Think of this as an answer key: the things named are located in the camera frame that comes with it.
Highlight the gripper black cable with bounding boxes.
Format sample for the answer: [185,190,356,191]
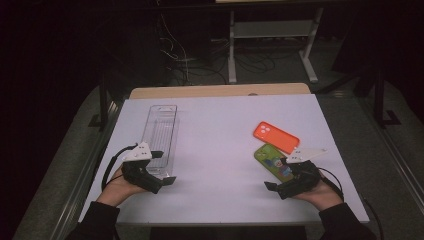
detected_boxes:
[316,166,384,240]
[101,143,138,192]

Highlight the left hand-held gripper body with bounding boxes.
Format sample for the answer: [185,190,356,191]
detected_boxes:
[121,142,164,195]

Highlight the person's right hand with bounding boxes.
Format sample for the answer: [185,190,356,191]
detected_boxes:
[293,171,344,212]

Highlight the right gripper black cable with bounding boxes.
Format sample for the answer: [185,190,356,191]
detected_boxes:
[316,166,384,240]

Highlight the green phone case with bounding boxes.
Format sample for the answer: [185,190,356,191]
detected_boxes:
[253,143,296,184]

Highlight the person's left hand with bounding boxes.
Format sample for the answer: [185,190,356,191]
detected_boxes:
[96,165,148,208]

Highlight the white metal desk frame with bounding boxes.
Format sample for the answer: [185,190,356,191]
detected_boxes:
[227,7,325,84]

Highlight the bundle of floor cables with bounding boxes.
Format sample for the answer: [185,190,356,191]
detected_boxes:
[157,13,278,85]

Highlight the white table board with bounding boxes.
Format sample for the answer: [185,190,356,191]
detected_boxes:
[78,93,370,225]

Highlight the orange phone case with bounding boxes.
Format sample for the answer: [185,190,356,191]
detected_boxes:
[252,121,301,155]

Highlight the black metal stand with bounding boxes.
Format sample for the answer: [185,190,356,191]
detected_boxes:
[372,64,403,130]
[87,71,112,132]

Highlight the clear plastic tray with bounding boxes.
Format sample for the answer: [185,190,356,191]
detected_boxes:
[141,104,180,178]

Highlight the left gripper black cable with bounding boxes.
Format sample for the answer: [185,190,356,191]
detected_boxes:
[101,143,138,192]

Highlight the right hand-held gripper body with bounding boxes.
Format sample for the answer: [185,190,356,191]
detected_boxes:
[276,147,328,200]

